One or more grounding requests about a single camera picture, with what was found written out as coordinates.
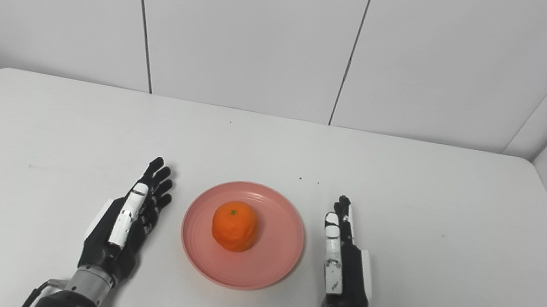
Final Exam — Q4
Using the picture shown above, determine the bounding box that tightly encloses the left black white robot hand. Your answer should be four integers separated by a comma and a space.
76, 147, 179, 290

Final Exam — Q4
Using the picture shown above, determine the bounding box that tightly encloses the orange fruit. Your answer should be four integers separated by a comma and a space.
208, 198, 263, 255

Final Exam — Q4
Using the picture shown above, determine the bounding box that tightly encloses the pink round plate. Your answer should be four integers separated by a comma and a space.
173, 172, 313, 299

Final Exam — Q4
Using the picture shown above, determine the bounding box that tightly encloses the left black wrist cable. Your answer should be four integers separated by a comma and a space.
20, 274, 68, 307

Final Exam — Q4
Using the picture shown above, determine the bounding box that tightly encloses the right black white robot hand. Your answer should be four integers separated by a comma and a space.
311, 193, 388, 307

